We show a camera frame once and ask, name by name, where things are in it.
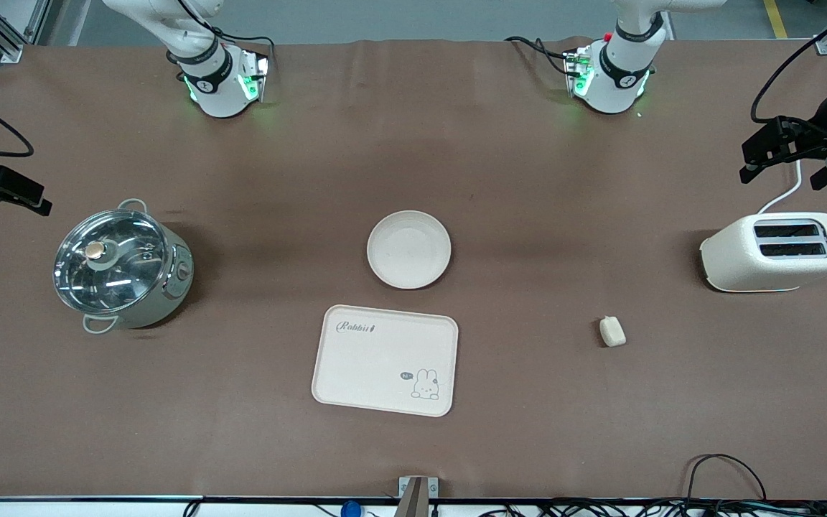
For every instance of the cream two-slot toaster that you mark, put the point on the cream two-slot toaster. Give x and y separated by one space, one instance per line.
736 258

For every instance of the pale green electric pot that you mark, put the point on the pale green electric pot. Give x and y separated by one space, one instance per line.
169 287

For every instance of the metal table edge bracket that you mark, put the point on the metal table edge bracket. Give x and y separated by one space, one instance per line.
417 492

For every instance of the blue round object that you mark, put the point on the blue round object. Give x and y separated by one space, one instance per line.
351 509

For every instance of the round cream plate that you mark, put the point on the round cream plate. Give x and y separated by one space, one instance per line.
408 250

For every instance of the glass pot lid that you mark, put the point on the glass pot lid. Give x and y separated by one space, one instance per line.
112 262

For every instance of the cream rabbit print tray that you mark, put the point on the cream rabbit print tray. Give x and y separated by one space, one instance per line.
377 362

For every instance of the small cream bun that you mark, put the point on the small cream bun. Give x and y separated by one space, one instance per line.
612 332

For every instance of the brown table cover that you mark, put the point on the brown table cover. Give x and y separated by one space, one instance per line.
528 395

